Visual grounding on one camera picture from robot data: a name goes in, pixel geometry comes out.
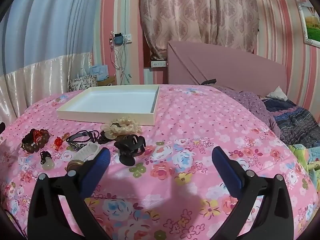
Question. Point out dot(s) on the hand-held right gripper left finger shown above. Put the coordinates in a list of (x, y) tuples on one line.
[(96, 166)]

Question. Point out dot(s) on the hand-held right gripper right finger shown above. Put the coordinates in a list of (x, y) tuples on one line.
[(226, 170)]

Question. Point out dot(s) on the white ribbed hair band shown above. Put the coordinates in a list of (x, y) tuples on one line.
[(86, 151)]

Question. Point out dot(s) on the black hair claw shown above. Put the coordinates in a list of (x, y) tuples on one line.
[(127, 150)]

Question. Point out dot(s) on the small peach ornament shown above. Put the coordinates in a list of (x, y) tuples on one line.
[(65, 137)]

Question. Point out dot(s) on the cream scrunchie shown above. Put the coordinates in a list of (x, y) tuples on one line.
[(126, 128)]

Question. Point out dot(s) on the white shallow tray box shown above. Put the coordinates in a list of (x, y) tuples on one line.
[(112, 101)]

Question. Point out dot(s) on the round brass ornament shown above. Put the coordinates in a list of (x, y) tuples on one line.
[(74, 166)]

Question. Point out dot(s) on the silver metal ornament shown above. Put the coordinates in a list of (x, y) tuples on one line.
[(76, 147)]

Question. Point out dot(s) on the pale jade pendant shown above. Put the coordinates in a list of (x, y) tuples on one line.
[(48, 163)]

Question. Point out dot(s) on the pink floral bed sheet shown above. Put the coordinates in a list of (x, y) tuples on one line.
[(190, 135)]

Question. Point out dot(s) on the purple dotted quilt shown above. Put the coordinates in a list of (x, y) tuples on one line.
[(247, 105)]

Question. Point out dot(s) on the floral print gift bag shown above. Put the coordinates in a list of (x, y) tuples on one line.
[(83, 83)]

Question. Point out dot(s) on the green printed blanket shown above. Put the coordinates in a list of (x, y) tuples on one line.
[(308, 157)]

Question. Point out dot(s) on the dark blue patterned quilt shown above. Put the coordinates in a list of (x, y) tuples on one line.
[(297, 125)]

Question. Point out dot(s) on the brown cardboard box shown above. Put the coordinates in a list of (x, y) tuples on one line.
[(107, 81)]

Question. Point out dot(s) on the small white pillow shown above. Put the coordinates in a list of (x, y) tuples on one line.
[(277, 93)]

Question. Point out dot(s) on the light blue gift bag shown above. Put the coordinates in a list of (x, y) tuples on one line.
[(98, 70)]

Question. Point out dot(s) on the cream satin curtain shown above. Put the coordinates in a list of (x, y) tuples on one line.
[(37, 80)]

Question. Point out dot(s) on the pink headboard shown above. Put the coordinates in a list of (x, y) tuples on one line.
[(225, 65)]

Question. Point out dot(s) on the white power strip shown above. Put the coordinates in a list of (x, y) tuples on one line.
[(158, 63)]

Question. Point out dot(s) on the blue curtain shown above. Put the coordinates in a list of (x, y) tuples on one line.
[(50, 22)]

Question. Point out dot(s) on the pink patterned curtain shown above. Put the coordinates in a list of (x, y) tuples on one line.
[(197, 17)]

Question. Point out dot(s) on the framed landscape picture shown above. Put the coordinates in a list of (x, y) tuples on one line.
[(312, 25)]

